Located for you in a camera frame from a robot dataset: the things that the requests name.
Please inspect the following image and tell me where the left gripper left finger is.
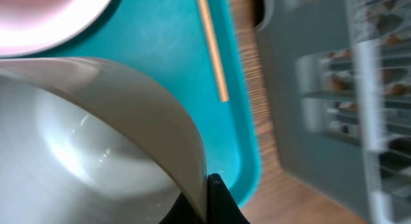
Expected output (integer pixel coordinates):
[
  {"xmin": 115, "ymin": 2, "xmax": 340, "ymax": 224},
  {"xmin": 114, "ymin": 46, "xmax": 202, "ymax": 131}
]
[{"xmin": 159, "ymin": 193, "xmax": 203, "ymax": 224}]

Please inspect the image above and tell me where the grey dishwasher rack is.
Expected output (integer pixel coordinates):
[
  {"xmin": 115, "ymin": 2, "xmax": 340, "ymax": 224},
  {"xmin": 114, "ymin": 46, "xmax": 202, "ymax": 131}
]
[{"xmin": 256, "ymin": 0, "xmax": 410, "ymax": 223}]

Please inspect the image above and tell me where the right wooden chopstick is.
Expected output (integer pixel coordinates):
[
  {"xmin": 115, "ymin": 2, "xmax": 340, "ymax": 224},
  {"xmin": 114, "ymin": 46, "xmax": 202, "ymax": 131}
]
[{"xmin": 197, "ymin": 0, "xmax": 229, "ymax": 102}]

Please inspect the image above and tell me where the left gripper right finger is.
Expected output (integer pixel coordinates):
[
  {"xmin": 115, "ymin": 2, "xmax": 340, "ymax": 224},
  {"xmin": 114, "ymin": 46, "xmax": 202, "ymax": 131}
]
[{"xmin": 207, "ymin": 173, "xmax": 250, "ymax": 224}]

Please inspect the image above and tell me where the pink plate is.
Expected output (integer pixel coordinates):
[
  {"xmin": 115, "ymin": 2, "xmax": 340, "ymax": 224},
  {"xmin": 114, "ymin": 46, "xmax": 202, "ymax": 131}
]
[{"xmin": 1, "ymin": 0, "xmax": 112, "ymax": 58}]

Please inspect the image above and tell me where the teal serving tray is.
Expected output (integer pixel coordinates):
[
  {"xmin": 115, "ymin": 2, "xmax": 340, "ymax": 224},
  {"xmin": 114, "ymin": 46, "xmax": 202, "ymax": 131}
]
[{"xmin": 41, "ymin": 0, "xmax": 261, "ymax": 206}]

